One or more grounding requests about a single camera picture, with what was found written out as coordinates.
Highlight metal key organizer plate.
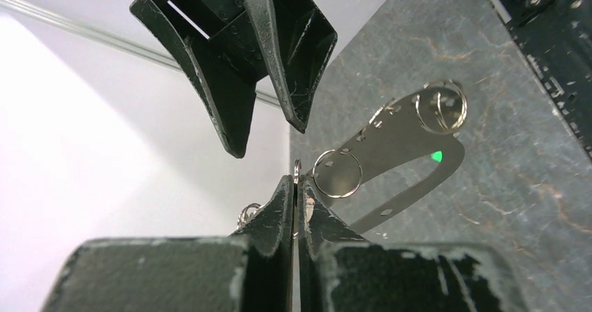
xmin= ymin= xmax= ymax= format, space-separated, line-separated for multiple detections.
xmin=307 ymin=80 xmax=468 ymax=234

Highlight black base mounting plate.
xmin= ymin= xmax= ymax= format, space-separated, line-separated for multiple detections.
xmin=491 ymin=0 xmax=591 ymax=155

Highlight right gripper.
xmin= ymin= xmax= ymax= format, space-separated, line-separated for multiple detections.
xmin=130 ymin=0 xmax=338 ymax=158

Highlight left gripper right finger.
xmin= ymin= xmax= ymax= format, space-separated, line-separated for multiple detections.
xmin=297 ymin=177 xmax=528 ymax=311

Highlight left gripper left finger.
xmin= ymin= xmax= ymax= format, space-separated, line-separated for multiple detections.
xmin=43 ymin=175 xmax=295 ymax=311

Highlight aluminium corner profile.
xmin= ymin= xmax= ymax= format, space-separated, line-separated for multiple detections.
xmin=0 ymin=0 xmax=283 ymax=108

